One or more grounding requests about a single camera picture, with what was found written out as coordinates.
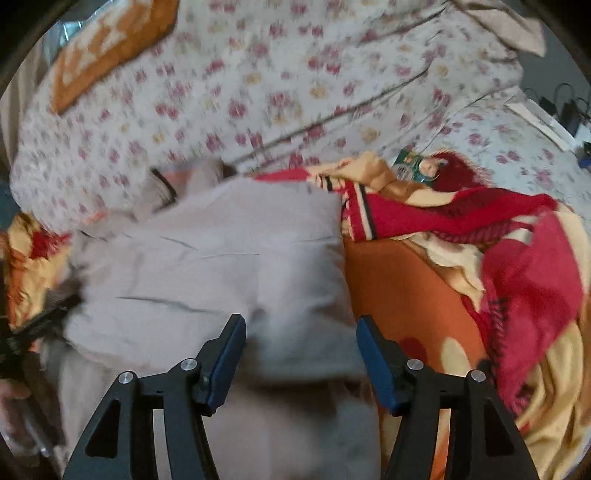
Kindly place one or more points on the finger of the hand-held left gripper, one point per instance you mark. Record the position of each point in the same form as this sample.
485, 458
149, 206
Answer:
51, 316

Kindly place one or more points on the floral quilt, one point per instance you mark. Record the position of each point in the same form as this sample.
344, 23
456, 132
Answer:
277, 69

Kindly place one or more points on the green printed packet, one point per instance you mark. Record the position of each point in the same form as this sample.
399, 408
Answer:
413, 166

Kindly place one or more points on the beige curtain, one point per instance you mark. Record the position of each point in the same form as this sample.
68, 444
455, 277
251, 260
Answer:
508, 23

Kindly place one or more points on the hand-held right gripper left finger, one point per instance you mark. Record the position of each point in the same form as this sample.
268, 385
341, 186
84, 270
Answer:
226, 364

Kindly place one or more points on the person's left hand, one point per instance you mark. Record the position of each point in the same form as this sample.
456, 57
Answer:
14, 394

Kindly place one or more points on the orange checkered cushion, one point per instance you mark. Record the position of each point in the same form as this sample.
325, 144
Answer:
115, 41

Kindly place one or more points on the beige coat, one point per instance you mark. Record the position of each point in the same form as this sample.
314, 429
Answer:
207, 258

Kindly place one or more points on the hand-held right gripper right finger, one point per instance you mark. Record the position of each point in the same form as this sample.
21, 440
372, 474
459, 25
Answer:
376, 364

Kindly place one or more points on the red and yellow blanket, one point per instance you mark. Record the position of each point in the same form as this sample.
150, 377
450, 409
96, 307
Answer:
415, 286

